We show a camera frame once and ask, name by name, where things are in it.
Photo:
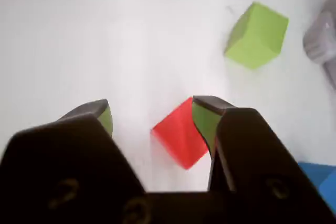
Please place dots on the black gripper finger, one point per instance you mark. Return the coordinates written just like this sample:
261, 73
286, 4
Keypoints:
252, 166
65, 166

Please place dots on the teal whale-shaped bin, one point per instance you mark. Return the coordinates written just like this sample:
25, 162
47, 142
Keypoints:
323, 40

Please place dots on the blue cube block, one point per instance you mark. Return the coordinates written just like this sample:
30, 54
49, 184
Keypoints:
325, 182

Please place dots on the green cube block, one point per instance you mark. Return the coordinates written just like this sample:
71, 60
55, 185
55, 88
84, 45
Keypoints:
257, 37

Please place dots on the red cube block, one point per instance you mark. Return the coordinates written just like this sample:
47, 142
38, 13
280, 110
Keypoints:
178, 134

